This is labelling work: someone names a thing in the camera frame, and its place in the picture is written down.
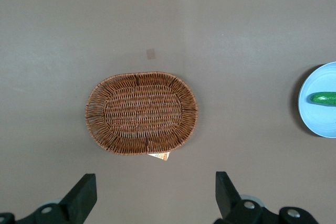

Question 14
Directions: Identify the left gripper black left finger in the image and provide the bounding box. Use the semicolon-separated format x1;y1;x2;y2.
0;173;98;224

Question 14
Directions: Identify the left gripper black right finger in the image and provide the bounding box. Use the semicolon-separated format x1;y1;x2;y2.
214;171;319;224

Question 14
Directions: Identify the orange paper basket tag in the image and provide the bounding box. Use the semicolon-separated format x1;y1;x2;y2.
147;151;171;161

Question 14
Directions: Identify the brown oval wicker basket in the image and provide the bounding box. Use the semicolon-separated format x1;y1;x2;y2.
85;71;198;156

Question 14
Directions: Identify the light blue round plate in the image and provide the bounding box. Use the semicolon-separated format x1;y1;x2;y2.
298;61;336;138

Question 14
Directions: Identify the green cucumber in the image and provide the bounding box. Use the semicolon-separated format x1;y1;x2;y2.
310;92;336;107

